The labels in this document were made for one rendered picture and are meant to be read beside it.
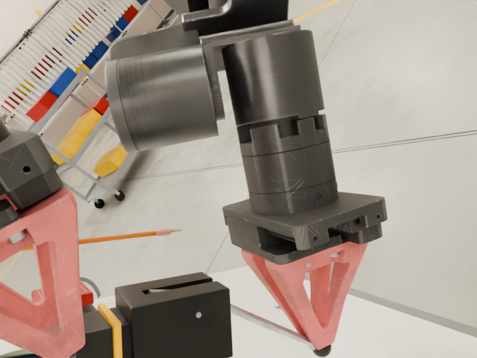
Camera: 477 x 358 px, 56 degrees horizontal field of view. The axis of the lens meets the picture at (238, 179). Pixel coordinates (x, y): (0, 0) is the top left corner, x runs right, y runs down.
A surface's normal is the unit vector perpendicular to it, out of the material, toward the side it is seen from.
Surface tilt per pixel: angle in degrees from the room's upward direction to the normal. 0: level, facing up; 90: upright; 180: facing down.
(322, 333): 93
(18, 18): 90
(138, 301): 49
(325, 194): 92
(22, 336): 104
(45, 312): 95
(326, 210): 40
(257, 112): 55
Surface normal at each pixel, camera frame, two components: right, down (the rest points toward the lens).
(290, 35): 0.43, 0.05
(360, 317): -0.05, -1.00
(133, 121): 0.13, 0.47
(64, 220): 0.65, 0.42
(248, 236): -0.88, 0.23
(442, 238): -0.67, -0.59
